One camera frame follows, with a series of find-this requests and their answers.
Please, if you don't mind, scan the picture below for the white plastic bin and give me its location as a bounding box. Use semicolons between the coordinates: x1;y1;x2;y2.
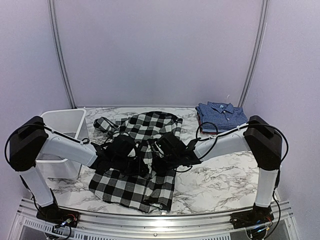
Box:
36;108;89;180

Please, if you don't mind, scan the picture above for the black white checkered shirt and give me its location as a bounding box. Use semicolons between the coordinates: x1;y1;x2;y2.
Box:
88;111;183;213

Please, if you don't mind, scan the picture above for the right aluminium wall post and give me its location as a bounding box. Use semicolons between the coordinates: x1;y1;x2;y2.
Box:
238;0;270;108

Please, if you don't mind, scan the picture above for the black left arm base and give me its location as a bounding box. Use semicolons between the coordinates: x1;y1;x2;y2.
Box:
36;203;80;228

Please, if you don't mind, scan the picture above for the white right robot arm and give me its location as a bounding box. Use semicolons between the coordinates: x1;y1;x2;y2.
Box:
151;115;289;224

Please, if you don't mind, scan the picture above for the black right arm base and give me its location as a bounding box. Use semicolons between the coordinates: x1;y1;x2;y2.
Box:
229;204;274;229

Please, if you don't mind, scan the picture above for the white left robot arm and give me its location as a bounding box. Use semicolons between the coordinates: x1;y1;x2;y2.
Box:
4;116;149;223

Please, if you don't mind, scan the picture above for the aluminium front frame rail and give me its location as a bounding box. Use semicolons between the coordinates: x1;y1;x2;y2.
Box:
14;197;293;240

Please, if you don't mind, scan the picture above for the grey cloth in bin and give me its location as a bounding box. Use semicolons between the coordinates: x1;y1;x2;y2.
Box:
62;132;76;139

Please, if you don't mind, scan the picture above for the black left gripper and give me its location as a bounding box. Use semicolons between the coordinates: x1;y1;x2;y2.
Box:
112;155;150;177

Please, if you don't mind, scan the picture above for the folded blue checkered shirt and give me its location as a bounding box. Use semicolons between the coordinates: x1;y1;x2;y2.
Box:
195;101;248;133

